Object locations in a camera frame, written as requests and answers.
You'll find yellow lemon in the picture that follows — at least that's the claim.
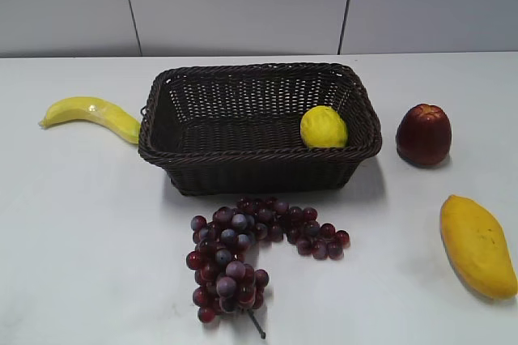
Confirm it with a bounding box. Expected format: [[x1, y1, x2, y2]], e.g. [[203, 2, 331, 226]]
[[299, 105, 348, 148]]

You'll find black wicker basket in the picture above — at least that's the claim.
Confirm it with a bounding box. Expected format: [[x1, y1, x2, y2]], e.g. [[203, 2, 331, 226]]
[[138, 62, 382, 196]]

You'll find purple grape bunch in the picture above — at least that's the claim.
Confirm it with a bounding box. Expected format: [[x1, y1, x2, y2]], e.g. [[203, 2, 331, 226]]
[[185, 197, 350, 339]]

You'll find yellow banana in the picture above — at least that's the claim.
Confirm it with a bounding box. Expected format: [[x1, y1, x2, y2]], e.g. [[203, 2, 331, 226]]
[[39, 96, 140, 145]]

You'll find red apple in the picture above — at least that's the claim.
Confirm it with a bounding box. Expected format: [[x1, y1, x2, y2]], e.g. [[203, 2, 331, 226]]
[[395, 104, 452, 167]]

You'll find yellow mango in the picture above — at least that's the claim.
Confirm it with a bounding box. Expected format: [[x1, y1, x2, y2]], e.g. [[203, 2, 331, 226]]
[[439, 195, 517, 300]]

